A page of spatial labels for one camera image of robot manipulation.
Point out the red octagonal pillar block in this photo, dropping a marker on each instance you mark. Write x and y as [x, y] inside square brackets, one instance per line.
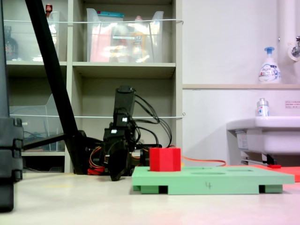
[164, 159]

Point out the green shape-hole board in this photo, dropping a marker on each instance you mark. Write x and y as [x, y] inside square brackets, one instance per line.
[211, 181]

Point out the orange flat block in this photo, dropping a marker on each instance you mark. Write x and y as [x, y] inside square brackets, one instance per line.
[290, 172]

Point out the red table clamp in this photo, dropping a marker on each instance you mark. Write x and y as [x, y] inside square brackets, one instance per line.
[96, 171]

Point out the beige shelf unit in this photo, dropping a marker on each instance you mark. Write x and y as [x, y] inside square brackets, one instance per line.
[124, 67]

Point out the clear slanted storage bin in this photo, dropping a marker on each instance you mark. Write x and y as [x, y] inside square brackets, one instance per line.
[35, 112]

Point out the large clear storage bin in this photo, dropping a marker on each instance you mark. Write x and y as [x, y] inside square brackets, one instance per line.
[105, 47]

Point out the pink capped refill bottle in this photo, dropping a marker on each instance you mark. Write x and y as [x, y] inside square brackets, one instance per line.
[140, 39]

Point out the notched black tripod leg stack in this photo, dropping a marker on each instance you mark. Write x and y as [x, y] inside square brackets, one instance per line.
[9, 145]

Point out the teal topped package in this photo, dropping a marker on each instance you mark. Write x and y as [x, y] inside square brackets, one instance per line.
[110, 15]

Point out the clear bin with bottles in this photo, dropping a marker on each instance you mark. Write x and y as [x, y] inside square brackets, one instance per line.
[25, 47]

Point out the dark glass bottle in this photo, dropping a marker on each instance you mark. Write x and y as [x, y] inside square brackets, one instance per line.
[10, 47]

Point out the small clear sanitizer bottle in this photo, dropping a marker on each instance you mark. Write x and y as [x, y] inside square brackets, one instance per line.
[262, 110]

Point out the small red clip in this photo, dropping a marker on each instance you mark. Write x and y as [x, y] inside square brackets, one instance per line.
[274, 166]

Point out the white sink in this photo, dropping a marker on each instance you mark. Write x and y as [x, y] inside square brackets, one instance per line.
[276, 138]

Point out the white pump soap bottle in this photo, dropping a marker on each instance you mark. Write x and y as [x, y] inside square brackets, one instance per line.
[269, 72]

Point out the metal faucet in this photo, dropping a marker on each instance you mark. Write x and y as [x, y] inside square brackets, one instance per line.
[294, 50]

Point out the white wall pipe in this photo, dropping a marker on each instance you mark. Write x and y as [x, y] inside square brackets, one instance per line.
[283, 28]

